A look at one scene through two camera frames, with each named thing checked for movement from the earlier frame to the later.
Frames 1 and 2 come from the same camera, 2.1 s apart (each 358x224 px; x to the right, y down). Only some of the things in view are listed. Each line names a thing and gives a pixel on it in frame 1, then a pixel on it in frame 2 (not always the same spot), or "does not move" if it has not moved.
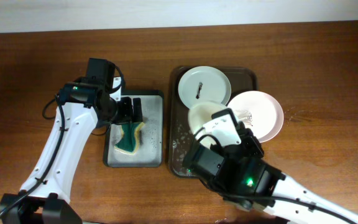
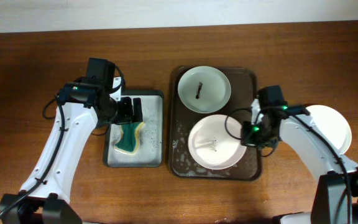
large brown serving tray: [181, 136] does not move
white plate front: [200, 114] -> [332, 125]
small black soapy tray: [149, 152] does not move
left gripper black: [128, 116] does not move
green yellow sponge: [128, 142] does not move
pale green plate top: [204, 84] does not move
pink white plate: [260, 112] -> [215, 142]
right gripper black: [248, 140] -> [249, 138]
